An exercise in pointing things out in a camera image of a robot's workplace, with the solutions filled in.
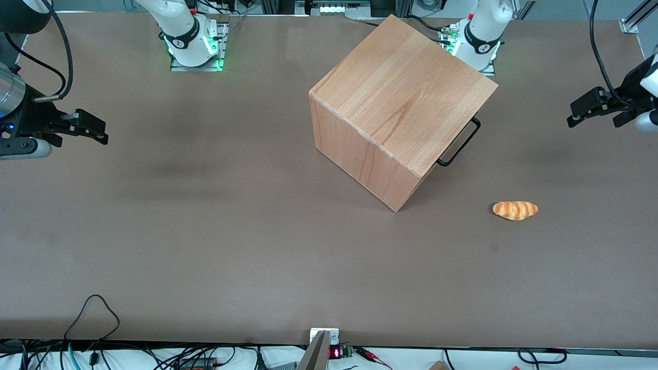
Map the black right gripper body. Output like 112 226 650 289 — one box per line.
0 84 68 150

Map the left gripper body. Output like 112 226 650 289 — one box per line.
619 53 658 112

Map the wooden drawer with black handle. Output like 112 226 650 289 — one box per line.
436 117 482 168

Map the wooden drawer cabinet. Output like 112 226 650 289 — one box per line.
309 14 499 213

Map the orange striped bread roll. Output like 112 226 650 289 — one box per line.
492 200 539 221

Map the orange black power device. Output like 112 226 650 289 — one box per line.
177 357 217 370

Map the red black clip lead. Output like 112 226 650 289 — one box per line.
354 346 393 370

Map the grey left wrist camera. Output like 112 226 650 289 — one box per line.
634 109 658 133

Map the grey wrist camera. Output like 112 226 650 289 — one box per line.
634 109 658 133
0 138 53 161

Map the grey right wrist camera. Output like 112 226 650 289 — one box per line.
0 138 53 161

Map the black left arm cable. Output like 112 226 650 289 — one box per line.
589 0 634 109

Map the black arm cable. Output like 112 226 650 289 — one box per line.
589 0 634 109
4 0 74 101

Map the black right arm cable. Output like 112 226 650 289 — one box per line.
4 0 74 101

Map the aluminium frame profile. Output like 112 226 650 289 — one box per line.
619 0 658 34

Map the black looped cable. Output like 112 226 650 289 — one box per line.
64 294 121 366

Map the black cable coil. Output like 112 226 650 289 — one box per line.
517 348 568 365

